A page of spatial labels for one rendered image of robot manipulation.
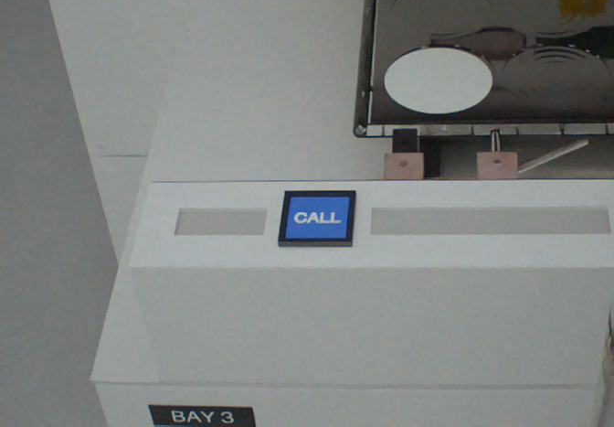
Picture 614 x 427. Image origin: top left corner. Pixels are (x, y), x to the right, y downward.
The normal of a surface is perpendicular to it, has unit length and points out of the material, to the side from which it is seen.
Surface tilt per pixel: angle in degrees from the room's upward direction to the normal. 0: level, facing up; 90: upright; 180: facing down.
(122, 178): 90
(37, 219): 0
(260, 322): 90
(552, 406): 90
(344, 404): 90
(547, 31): 0
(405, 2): 0
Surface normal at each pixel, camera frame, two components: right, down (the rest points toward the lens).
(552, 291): -0.07, 0.68
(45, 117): -0.08, -0.74
